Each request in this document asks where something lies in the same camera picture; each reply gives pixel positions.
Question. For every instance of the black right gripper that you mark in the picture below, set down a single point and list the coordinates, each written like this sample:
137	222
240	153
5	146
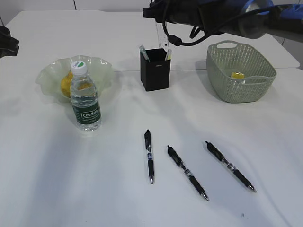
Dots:
175	11

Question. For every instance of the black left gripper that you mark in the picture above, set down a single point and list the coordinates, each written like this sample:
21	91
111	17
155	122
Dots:
9	46

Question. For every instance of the clear plastic ruler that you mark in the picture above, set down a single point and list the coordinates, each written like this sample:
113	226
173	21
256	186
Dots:
162	38

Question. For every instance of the yellow-green utility knife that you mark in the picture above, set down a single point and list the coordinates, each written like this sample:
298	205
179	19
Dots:
168	55

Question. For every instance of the teal utility knife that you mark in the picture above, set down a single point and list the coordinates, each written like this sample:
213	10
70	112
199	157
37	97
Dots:
144	53

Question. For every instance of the yellow pear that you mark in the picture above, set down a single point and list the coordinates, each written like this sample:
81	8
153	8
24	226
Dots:
65	85

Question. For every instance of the clear water bottle green label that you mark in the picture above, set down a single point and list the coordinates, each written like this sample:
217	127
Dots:
84	98

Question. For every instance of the translucent green wavy glass plate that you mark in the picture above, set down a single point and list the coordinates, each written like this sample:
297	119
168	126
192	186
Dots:
49	79

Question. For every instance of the black square pen holder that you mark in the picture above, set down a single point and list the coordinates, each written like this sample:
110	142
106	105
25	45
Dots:
155	74

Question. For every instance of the green woven plastic basket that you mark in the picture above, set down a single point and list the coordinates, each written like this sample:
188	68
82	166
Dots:
226	57

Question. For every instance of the black pen left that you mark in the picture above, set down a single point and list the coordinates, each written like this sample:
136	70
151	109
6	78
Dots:
148	146

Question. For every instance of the black pen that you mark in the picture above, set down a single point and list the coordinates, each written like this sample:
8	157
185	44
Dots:
213	150
148	146
179	162

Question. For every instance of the black pen right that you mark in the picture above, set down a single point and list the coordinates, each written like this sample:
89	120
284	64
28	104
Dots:
213	150

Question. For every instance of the black pen middle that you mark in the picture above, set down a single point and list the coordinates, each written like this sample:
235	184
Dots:
179	162

